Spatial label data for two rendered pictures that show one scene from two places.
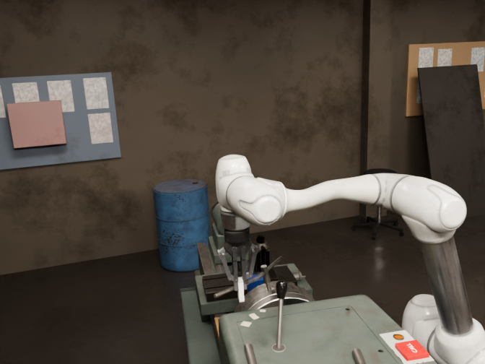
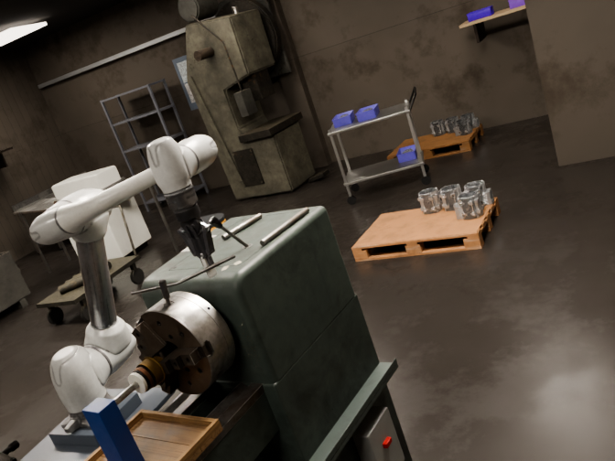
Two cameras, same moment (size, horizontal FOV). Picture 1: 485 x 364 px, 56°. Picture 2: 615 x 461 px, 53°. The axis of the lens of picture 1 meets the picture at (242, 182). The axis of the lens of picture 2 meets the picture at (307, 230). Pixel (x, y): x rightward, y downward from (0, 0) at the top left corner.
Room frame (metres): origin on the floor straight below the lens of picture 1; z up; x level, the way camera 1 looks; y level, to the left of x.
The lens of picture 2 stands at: (2.25, 1.61, 1.87)
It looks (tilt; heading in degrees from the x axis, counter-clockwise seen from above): 17 degrees down; 228
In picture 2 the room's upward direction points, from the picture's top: 19 degrees counter-clockwise
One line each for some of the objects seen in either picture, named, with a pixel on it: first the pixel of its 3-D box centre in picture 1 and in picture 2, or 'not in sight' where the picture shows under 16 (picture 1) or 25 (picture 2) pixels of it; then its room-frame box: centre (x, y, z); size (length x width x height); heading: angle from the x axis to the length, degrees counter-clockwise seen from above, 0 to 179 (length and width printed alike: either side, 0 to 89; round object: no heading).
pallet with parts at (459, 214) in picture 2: not in sight; (423, 219); (-1.62, -1.34, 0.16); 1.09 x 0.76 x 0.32; 107
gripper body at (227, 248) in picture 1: (237, 241); (190, 219); (1.27, 0.02, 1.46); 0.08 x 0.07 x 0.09; 100
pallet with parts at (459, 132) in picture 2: not in sight; (433, 138); (-4.10, -2.74, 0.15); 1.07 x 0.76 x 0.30; 108
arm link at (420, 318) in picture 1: (426, 324); (77, 375); (1.56, -0.67, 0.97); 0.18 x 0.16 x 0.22; 20
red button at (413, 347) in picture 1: (411, 351); not in sight; (0.99, -0.40, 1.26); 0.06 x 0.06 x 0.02; 10
